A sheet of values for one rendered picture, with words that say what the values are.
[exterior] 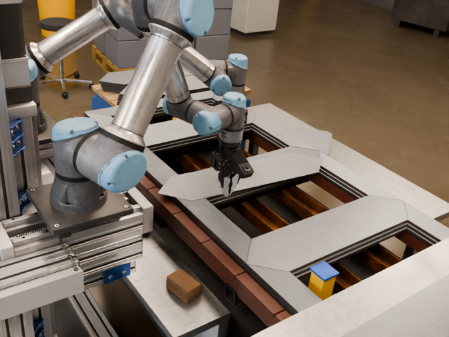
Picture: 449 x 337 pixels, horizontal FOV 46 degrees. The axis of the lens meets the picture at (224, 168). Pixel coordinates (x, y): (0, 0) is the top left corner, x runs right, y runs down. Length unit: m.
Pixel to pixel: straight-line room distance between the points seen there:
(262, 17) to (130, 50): 2.59
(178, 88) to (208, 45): 3.97
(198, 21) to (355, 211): 0.95
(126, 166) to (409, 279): 0.72
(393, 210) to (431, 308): 0.79
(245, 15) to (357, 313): 6.13
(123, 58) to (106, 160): 3.95
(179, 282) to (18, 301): 0.52
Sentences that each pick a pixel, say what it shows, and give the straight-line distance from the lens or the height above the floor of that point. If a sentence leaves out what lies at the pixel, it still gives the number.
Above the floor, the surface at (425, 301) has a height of 1.07.
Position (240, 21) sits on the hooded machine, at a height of 0.19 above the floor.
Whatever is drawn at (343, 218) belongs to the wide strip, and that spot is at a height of 0.85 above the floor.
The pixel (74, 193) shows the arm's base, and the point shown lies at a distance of 1.42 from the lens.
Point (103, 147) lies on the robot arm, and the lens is 1.28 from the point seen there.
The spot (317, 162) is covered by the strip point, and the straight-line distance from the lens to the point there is 2.20.
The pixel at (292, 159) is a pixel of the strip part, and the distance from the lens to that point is 2.19.
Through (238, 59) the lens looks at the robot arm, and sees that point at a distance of 1.99.
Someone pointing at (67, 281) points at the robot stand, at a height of 0.93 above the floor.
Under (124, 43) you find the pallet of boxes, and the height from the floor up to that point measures 0.39.
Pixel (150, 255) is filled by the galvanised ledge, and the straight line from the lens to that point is 1.86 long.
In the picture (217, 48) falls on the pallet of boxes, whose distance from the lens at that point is 5.59.
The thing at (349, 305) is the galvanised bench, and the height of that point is 1.05.
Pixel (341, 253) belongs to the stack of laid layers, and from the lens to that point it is 1.73.
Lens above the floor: 1.85
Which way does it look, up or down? 29 degrees down
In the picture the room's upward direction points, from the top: 6 degrees clockwise
